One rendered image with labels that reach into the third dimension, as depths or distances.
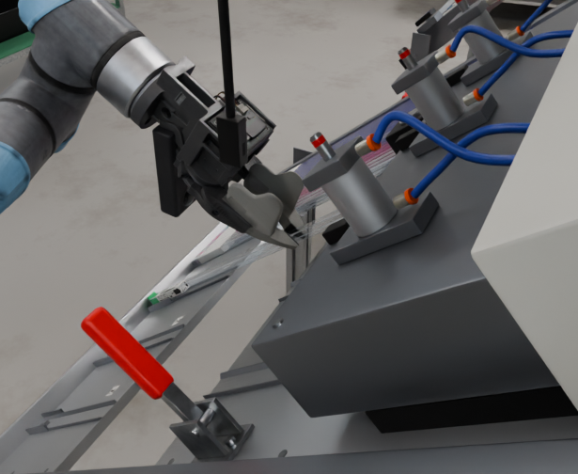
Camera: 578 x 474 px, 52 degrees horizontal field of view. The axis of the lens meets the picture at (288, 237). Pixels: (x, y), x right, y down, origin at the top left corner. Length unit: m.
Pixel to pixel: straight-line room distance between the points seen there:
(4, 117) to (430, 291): 0.49
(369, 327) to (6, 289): 1.92
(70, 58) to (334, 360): 0.47
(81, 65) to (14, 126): 0.09
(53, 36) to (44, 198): 1.85
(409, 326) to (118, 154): 2.47
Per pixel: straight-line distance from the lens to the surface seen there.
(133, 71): 0.61
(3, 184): 0.58
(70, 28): 0.63
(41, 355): 1.85
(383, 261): 0.25
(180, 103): 0.59
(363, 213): 0.26
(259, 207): 0.59
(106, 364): 0.78
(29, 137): 0.62
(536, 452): 0.20
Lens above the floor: 1.33
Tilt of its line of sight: 39 degrees down
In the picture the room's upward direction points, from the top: straight up
